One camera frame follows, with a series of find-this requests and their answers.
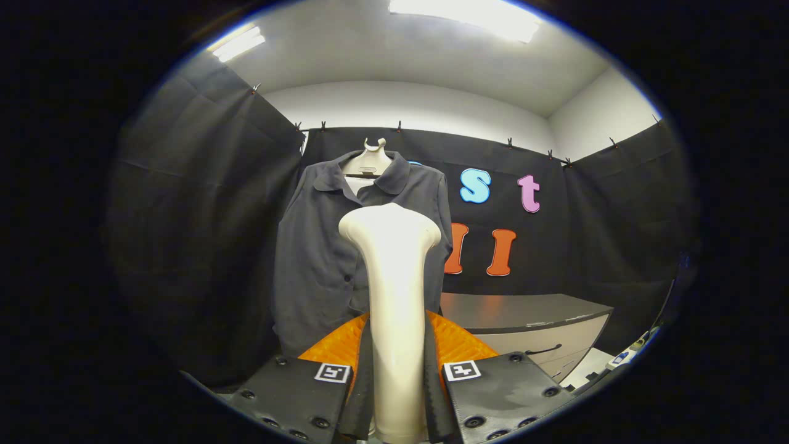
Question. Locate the white box with small items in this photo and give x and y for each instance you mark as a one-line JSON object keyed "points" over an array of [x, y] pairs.
{"points": [[619, 357]]}

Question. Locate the long ceiling light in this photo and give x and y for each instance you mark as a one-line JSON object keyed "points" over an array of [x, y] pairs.
{"points": [[237, 44]]}

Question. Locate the white garment steamer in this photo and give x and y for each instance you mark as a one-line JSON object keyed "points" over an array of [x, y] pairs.
{"points": [[394, 290]]}

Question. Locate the row of black clips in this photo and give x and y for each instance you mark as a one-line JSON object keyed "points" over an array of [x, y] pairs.
{"points": [[399, 126]]}

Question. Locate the grey cabinet with dark top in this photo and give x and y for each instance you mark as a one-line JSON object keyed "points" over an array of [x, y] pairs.
{"points": [[524, 311]]}

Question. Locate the cream clothes hanger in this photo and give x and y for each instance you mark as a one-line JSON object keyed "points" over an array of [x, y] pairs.
{"points": [[368, 161]]}

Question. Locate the dark grey button shirt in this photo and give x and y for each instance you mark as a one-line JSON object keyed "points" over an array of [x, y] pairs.
{"points": [[314, 265]]}

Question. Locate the black backdrop cloth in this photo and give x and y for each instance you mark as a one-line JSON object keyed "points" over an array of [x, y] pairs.
{"points": [[203, 216]]}

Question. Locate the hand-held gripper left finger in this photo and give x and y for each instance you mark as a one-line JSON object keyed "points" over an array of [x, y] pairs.
{"points": [[296, 391]]}

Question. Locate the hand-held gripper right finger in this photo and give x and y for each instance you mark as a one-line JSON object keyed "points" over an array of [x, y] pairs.
{"points": [[499, 391]]}

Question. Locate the dark upright panel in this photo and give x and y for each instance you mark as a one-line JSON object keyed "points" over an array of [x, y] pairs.
{"points": [[683, 265]]}

